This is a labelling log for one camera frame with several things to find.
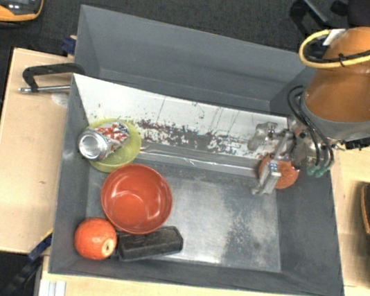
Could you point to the orange toy fruit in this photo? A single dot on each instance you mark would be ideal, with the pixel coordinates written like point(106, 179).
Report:
point(92, 237)

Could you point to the grey metal bin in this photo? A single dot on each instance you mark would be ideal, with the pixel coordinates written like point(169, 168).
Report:
point(215, 219)

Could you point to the yellow-green bowl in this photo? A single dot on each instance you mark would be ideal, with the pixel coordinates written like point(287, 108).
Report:
point(127, 155)

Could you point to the red-orange bowl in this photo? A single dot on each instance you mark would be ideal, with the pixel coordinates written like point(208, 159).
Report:
point(136, 199)

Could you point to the silver and red drink can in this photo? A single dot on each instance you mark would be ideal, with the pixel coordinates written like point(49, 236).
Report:
point(98, 141)

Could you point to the dark green flat block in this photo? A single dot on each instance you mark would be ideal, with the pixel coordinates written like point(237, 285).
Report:
point(151, 242)

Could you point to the orange ball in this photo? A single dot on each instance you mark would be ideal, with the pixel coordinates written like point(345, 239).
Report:
point(288, 177)

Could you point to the black cylinder on white bracket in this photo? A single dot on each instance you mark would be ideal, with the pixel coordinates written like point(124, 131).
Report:
point(361, 143)

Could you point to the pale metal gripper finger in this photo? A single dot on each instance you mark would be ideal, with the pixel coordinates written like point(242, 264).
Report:
point(273, 179)
point(262, 183)

